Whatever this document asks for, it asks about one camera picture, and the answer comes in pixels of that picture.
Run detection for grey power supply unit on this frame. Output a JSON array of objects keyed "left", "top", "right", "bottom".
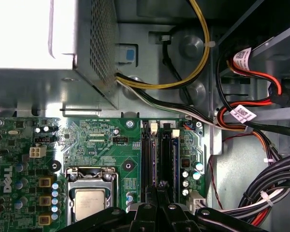
[{"left": 0, "top": 0, "right": 119, "bottom": 111}]

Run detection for metal drive cage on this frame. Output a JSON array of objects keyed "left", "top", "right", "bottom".
[{"left": 215, "top": 0, "right": 290, "bottom": 126}]

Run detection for black white wire bundle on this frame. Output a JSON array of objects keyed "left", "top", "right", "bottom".
[{"left": 115, "top": 78, "right": 220, "bottom": 126}]

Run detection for green motherboard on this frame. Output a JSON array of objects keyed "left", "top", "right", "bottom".
[{"left": 0, "top": 117, "right": 205, "bottom": 232}]

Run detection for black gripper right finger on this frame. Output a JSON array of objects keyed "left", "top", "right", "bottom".
[{"left": 159, "top": 182, "right": 265, "bottom": 232}]

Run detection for black open PC case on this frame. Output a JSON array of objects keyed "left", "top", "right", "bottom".
[{"left": 0, "top": 0, "right": 290, "bottom": 232}]

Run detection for CPU socket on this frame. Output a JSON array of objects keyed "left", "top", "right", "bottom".
[{"left": 64, "top": 166, "right": 119, "bottom": 225}]

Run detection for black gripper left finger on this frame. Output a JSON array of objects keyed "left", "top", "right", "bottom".
[{"left": 57, "top": 185, "right": 163, "bottom": 232}]

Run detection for white board connector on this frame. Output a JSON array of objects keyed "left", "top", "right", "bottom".
[{"left": 187, "top": 190, "right": 207, "bottom": 212}]

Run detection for orange red power wires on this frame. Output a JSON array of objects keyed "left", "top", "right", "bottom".
[{"left": 216, "top": 47, "right": 285, "bottom": 155}]

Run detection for blue plastic clip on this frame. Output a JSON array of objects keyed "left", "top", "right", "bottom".
[{"left": 116, "top": 43, "right": 139, "bottom": 65}]

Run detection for black cable bundle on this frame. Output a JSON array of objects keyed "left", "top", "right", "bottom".
[{"left": 236, "top": 153, "right": 290, "bottom": 219}]

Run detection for yellow wire bundle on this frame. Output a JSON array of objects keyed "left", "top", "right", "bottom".
[{"left": 115, "top": 0, "right": 211, "bottom": 90}]

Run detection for silver CPU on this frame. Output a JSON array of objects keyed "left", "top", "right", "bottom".
[{"left": 74, "top": 188, "right": 106, "bottom": 220}]

